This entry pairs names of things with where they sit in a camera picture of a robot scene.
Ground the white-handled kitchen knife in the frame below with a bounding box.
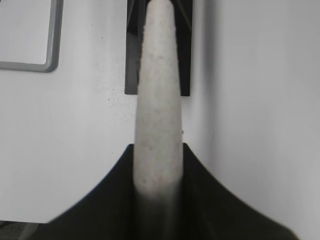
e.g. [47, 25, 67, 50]
[133, 0, 183, 199]

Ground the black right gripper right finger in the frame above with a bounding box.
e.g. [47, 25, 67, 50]
[180, 143, 297, 240]

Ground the white grey-rimmed cutting board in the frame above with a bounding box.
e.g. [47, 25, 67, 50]
[0, 0, 64, 73]

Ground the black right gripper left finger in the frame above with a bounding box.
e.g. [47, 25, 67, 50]
[29, 144, 137, 240]

